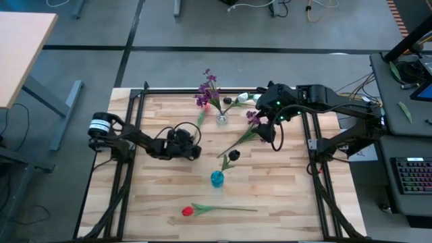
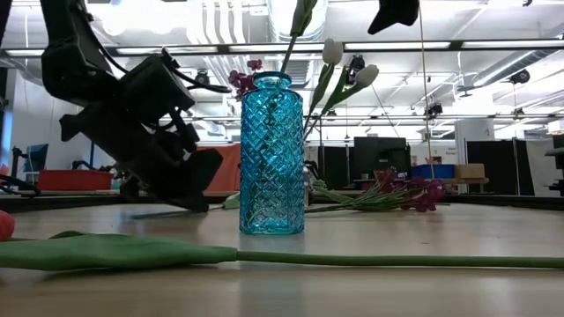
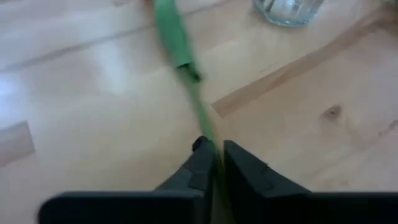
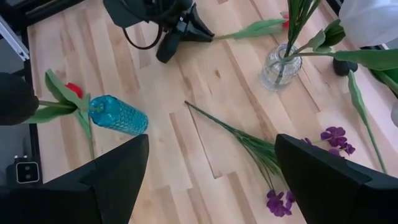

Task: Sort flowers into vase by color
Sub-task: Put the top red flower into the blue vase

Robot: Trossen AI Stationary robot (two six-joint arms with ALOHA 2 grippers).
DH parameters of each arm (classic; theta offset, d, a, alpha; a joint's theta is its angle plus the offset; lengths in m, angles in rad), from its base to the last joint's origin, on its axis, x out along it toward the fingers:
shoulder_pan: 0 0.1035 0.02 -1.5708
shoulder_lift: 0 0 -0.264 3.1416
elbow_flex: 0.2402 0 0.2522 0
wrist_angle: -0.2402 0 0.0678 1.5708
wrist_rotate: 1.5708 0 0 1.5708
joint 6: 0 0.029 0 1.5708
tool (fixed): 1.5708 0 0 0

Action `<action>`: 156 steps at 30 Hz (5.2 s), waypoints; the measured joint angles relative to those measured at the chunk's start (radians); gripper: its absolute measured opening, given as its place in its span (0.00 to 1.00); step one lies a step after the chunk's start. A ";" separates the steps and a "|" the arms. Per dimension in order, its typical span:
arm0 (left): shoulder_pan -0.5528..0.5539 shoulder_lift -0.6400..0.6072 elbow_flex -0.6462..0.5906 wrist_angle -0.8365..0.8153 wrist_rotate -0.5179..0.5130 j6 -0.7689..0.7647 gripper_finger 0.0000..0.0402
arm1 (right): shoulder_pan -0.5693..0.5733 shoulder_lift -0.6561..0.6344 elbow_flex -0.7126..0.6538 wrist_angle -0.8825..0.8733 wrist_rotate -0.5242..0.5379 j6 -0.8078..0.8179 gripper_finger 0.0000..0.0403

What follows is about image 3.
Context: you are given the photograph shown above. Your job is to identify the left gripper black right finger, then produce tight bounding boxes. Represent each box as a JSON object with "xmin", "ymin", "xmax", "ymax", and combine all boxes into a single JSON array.
[{"xmin": 223, "ymin": 139, "xmax": 398, "ymax": 224}]

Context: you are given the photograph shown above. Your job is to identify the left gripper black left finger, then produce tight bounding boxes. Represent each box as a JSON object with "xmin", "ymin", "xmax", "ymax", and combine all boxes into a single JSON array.
[{"xmin": 37, "ymin": 135, "xmax": 218, "ymax": 224}]

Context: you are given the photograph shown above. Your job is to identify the red artificial tulip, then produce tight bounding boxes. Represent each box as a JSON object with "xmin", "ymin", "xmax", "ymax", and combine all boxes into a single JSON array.
[{"xmin": 152, "ymin": 0, "xmax": 234, "ymax": 224}]

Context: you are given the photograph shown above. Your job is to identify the clear glass vase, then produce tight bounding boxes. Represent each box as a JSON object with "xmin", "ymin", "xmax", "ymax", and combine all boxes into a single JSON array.
[{"xmin": 251, "ymin": 0, "xmax": 326, "ymax": 28}]

